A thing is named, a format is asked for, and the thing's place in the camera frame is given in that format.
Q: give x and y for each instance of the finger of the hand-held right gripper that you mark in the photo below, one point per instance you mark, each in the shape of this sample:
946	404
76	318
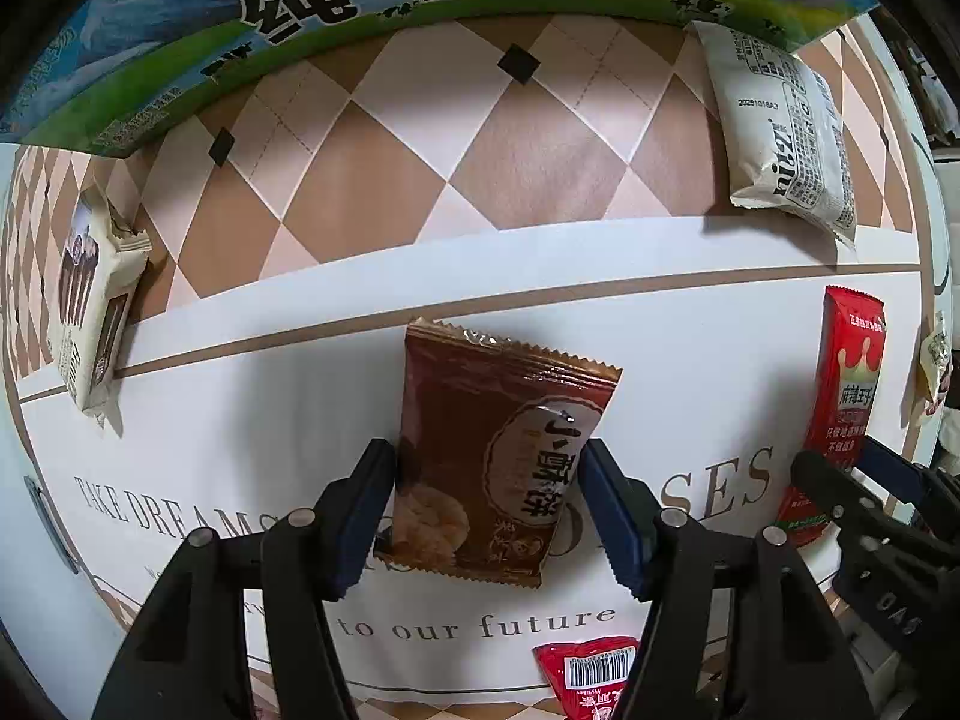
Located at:
900	469
862	540

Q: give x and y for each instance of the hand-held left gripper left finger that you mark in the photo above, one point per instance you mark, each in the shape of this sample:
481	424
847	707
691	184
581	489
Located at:
360	521

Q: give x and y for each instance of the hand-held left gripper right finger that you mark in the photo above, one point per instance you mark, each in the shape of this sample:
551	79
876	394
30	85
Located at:
611	521

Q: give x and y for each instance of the tall red snack packet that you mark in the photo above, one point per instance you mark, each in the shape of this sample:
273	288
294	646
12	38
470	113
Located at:
847	390

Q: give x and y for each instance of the brown snack packet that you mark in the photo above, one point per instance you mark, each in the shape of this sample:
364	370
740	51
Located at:
480	427

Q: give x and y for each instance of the printed cardboard box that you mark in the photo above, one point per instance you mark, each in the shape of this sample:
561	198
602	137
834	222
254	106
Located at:
150	52

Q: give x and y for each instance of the small white snack packet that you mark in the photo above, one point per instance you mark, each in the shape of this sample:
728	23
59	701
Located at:
934	360

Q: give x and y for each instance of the small red snack packet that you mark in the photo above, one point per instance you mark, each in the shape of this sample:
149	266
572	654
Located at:
585	682

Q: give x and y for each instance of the cream cookie packet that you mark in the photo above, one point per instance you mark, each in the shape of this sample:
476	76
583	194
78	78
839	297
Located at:
90	300

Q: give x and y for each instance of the cream white snack packet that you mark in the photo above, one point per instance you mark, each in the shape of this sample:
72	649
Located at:
780	127

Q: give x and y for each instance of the checkered tablecloth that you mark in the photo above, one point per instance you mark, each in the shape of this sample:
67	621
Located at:
525	165

